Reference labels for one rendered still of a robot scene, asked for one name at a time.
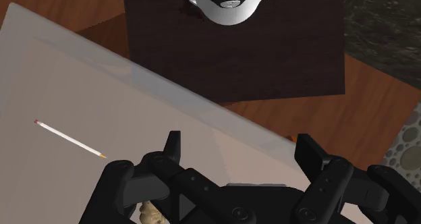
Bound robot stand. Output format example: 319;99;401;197
123;0;346;103

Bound beige lumpy object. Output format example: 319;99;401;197
138;200;170;224

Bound white table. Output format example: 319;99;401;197
0;2;376;224

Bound white pencil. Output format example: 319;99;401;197
34;119;108;159

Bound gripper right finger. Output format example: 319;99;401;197
291;133;421;224

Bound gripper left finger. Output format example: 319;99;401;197
78;130;258;224

